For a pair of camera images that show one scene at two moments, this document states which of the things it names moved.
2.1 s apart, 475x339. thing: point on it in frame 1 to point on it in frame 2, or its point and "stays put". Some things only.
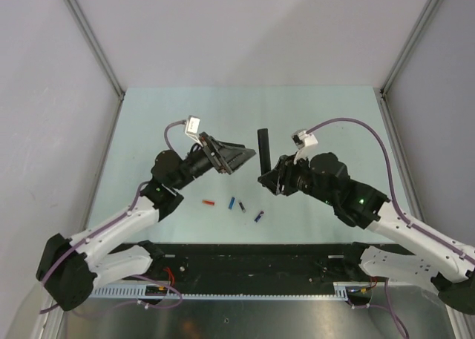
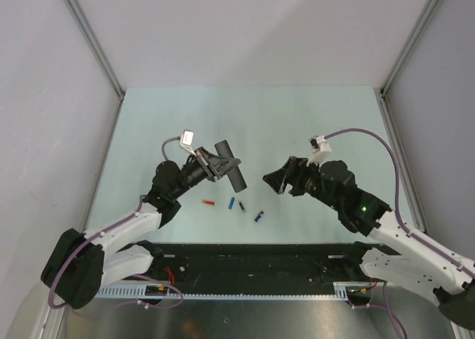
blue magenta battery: (258, 216) stays put
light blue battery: (231, 202) stays put
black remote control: (263, 140) to (235, 175)
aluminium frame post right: (407, 47) stays put
